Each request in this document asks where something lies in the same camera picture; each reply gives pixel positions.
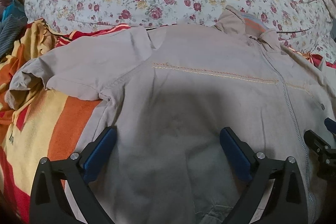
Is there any blue plastic bag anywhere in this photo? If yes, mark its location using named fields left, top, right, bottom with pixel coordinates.
left=2, top=0, right=26, bottom=20

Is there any orange red yellow blanket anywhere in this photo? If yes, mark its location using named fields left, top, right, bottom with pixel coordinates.
left=1, top=19, right=129, bottom=223

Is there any beige zip-up jacket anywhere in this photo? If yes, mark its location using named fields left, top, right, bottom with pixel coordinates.
left=5, top=7, right=335, bottom=223

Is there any grey striped garment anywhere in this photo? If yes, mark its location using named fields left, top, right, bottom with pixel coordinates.
left=0, top=15, right=27, bottom=57

